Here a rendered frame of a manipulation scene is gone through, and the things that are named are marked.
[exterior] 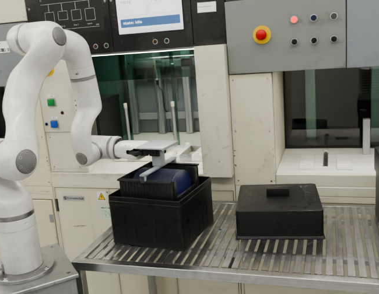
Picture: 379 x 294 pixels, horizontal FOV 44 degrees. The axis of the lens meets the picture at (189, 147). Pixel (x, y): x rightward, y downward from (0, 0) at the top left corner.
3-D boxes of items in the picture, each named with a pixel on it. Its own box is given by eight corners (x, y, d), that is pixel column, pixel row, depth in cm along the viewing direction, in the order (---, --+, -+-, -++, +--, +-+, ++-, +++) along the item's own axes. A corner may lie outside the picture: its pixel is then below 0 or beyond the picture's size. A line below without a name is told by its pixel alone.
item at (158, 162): (155, 213, 183) (148, 135, 176) (203, 219, 175) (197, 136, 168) (122, 239, 162) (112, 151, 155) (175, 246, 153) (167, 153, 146)
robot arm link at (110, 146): (120, 155, 174) (127, 156, 173) (107, 161, 167) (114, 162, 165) (118, 133, 173) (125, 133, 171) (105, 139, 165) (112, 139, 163)
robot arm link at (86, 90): (73, 84, 151) (93, 169, 162) (100, 72, 165) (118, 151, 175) (51, 85, 155) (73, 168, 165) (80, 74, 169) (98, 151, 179)
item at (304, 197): (235, 240, 157) (232, 203, 154) (240, 207, 185) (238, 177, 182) (325, 240, 151) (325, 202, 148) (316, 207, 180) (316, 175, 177)
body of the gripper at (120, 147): (126, 154, 174) (152, 156, 169) (111, 161, 165) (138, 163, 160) (124, 135, 172) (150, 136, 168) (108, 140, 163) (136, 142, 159)
